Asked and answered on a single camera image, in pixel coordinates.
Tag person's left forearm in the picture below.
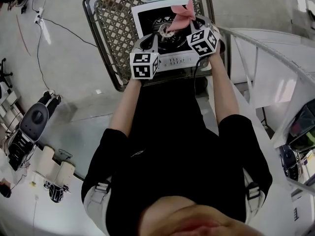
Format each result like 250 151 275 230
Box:
109 79 143 138

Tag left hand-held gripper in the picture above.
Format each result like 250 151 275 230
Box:
129 33 160 80

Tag person's black shirt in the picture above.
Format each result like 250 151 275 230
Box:
81 114 273 236

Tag pink cloth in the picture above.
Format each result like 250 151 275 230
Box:
168 0 196 33

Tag cream paper roll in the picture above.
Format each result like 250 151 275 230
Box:
41 145 57 162
57 160 76 189

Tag white cubby cabinet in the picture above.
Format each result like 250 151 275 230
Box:
0 91 25 134

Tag white portable gas stove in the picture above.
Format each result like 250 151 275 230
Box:
131 0 214 73

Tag person's black trousers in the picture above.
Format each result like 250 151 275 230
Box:
127 79 220 137

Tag brown lattice metal table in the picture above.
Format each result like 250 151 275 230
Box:
82 0 222 92

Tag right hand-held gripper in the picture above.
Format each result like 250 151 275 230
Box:
186 16 225 58

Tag person's right forearm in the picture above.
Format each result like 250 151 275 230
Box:
209 52 240 130

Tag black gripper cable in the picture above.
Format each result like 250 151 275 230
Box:
192 56 205 96

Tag white power strip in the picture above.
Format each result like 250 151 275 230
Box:
33 7 45 25

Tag person's chin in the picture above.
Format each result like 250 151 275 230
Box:
140 197 264 236

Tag person's grey backpack strap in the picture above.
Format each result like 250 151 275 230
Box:
243 168 266 225
83 177 113 236

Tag black striped bag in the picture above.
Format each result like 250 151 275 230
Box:
47 184 65 203

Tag black glossy appliance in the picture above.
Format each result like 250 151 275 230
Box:
287 101 315 150

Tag black power cable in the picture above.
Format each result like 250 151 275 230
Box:
41 17 98 48
36 23 52 91

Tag black office chair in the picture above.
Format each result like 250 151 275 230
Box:
0 57 13 89

